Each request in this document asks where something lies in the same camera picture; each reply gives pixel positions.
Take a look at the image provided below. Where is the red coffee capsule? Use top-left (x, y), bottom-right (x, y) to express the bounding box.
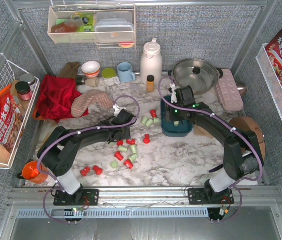
top-left (126, 138), bottom-right (136, 145)
top-left (114, 151), bottom-right (124, 161)
top-left (143, 134), bottom-right (150, 144)
top-left (92, 165), bottom-right (103, 175)
top-left (80, 166), bottom-right (90, 177)
top-left (116, 140), bottom-right (124, 146)
top-left (150, 109), bottom-right (157, 119)
top-left (124, 159), bottom-right (133, 169)

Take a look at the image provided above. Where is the teal plastic storage basket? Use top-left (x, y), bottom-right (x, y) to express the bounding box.
top-left (160, 99), bottom-right (193, 138)

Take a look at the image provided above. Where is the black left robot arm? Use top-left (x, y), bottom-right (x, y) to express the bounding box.
top-left (37, 110), bottom-right (136, 196)

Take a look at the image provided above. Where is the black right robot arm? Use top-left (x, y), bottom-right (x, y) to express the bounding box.
top-left (167, 86), bottom-right (264, 202)

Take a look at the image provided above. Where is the stainless steel pot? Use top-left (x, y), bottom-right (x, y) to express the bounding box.
top-left (171, 58), bottom-right (223, 96)

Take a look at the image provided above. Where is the brown cardboard divider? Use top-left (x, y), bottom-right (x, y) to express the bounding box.
top-left (194, 125), bottom-right (214, 139)

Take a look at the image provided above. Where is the orange spice bottle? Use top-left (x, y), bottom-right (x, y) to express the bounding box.
top-left (146, 75), bottom-right (154, 92)

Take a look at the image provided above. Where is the blue mug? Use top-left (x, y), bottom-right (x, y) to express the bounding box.
top-left (117, 62), bottom-right (136, 83)

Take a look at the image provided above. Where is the pink egg tray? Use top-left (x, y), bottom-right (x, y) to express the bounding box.
top-left (215, 68), bottom-right (244, 112)

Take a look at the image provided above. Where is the striped pink oven mitt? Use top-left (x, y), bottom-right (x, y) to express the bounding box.
top-left (71, 90), bottom-right (113, 118)

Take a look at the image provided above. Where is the green lidded cup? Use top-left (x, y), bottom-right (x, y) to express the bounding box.
top-left (101, 68), bottom-right (120, 87)

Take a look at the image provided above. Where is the white thermos jug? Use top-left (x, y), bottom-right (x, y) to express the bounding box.
top-left (140, 37), bottom-right (163, 85)

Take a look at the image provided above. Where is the metal bowl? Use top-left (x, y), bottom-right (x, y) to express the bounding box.
top-left (236, 82), bottom-right (248, 97)

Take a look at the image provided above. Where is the white striped bowl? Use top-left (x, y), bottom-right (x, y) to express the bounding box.
top-left (81, 61), bottom-right (100, 78)

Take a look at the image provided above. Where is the round wooden board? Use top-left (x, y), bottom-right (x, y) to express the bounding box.
top-left (228, 116), bottom-right (266, 166)

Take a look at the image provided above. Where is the red cloth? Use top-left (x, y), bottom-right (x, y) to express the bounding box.
top-left (32, 75), bottom-right (81, 123)

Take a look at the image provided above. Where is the clear plastic food container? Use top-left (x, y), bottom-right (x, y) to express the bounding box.
top-left (94, 11), bottom-right (134, 43)

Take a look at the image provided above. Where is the silver lidded jar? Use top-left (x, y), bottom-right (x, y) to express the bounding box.
top-left (19, 73), bottom-right (36, 92)

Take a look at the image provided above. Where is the dark lidded jar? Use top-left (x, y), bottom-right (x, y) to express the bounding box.
top-left (15, 81), bottom-right (32, 101)

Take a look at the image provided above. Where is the orange cup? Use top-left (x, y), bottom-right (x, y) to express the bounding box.
top-left (16, 161), bottom-right (48, 185)

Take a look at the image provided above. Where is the white right wall basket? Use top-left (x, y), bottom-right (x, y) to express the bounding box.
top-left (255, 43), bottom-right (282, 123)

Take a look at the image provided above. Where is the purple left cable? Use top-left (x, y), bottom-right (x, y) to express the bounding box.
top-left (37, 95), bottom-right (141, 223)

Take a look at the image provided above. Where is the purple cable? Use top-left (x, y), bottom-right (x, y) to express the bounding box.
top-left (37, 95), bottom-right (141, 223)
top-left (158, 76), bottom-right (264, 223)

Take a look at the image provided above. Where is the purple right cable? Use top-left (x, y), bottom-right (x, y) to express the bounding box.
top-left (158, 76), bottom-right (264, 223)

